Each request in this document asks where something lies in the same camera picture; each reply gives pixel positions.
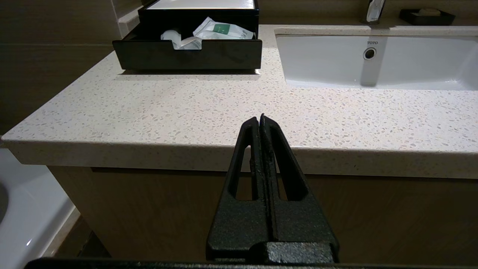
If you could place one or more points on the white sink basin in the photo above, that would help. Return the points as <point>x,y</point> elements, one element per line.
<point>328,63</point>

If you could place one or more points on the black glossy drawer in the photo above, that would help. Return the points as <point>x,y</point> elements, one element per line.
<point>186,56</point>

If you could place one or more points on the white bathtub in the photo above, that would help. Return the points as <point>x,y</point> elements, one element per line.
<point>30,216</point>

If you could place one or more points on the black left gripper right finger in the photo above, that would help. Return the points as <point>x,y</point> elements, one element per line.
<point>302,228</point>

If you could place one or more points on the chrome faucet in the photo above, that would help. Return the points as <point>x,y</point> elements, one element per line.
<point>373,11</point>

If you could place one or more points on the black soap dish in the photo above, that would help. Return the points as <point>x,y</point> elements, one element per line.
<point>425,18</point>

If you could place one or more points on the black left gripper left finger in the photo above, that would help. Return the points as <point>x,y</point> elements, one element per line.
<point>235,228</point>

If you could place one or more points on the round beige soap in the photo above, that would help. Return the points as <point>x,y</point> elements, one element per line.
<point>425,12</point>

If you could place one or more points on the square shower cap packet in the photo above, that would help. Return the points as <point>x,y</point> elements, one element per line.
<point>220,30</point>

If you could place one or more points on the wooden vanity cabinet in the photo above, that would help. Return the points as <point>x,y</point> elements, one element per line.
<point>149,216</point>

